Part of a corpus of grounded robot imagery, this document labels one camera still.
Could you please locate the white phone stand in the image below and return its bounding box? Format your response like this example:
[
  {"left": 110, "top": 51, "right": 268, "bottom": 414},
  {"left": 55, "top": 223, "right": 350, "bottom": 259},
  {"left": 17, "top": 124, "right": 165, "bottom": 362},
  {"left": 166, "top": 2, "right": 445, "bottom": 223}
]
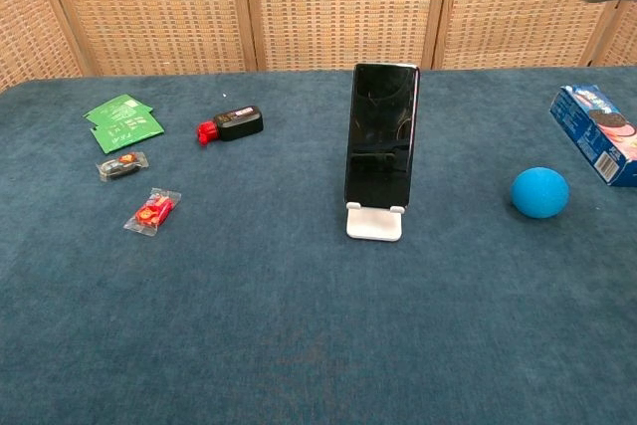
[{"left": 345, "top": 201, "right": 405, "bottom": 243}]

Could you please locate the blue tablecloth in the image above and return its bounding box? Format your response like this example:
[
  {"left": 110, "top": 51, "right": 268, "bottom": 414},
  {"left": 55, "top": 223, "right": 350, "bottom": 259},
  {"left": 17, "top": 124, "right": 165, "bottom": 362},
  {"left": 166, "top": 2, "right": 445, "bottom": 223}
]
[{"left": 0, "top": 65, "right": 637, "bottom": 425}]

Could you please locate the blue ball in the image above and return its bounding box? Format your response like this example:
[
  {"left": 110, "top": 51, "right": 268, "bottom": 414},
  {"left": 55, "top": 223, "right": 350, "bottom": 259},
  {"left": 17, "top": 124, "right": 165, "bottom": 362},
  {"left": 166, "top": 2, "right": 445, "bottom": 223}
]
[{"left": 510, "top": 165, "right": 571, "bottom": 220}]

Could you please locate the green sachet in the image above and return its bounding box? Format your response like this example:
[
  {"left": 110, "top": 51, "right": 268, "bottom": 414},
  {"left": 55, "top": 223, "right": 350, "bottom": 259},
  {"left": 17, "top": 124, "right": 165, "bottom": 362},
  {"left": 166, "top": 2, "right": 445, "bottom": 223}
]
[
  {"left": 89, "top": 110, "right": 165, "bottom": 155},
  {"left": 83, "top": 94, "right": 146, "bottom": 126},
  {"left": 85, "top": 104, "right": 154, "bottom": 130}
]

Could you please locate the blue cookie box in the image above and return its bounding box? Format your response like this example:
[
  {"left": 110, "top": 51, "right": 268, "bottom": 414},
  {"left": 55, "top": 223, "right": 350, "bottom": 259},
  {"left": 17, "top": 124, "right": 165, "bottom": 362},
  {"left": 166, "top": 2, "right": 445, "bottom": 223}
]
[{"left": 548, "top": 84, "right": 637, "bottom": 188}]

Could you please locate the wicker folding screen panel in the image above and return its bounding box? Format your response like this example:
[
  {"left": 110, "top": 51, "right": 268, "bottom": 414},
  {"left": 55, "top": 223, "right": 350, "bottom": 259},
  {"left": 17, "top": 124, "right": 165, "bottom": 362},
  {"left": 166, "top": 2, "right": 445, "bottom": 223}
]
[
  {"left": 242, "top": 0, "right": 453, "bottom": 73},
  {"left": 0, "top": 0, "right": 91, "bottom": 94},
  {"left": 590, "top": 0, "right": 637, "bottom": 68},
  {"left": 433, "top": 0, "right": 629, "bottom": 71},
  {"left": 35, "top": 0, "right": 259, "bottom": 78}
]

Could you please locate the black bottle with red cap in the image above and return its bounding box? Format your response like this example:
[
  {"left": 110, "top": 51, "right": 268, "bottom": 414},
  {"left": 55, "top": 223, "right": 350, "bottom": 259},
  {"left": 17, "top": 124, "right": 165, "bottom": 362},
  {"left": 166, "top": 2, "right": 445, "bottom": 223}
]
[{"left": 196, "top": 105, "right": 265, "bottom": 148}]

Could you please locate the black smartphone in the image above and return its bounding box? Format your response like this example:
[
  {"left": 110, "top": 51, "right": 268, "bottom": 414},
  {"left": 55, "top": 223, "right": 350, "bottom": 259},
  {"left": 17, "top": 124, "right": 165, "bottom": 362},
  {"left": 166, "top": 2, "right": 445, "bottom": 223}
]
[{"left": 344, "top": 62, "right": 421, "bottom": 211}]

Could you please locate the dark snack in clear wrapper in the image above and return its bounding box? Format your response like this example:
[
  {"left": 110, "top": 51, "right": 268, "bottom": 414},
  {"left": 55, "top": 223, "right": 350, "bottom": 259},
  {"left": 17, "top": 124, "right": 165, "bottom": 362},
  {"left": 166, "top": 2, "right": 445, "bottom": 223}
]
[{"left": 96, "top": 149, "right": 150, "bottom": 183}]

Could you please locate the red snack in clear wrapper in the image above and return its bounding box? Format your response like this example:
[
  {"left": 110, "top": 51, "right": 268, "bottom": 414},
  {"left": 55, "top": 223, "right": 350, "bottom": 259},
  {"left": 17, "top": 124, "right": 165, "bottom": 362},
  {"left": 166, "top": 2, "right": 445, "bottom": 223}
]
[{"left": 122, "top": 187, "right": 183, "bottom": 240}]

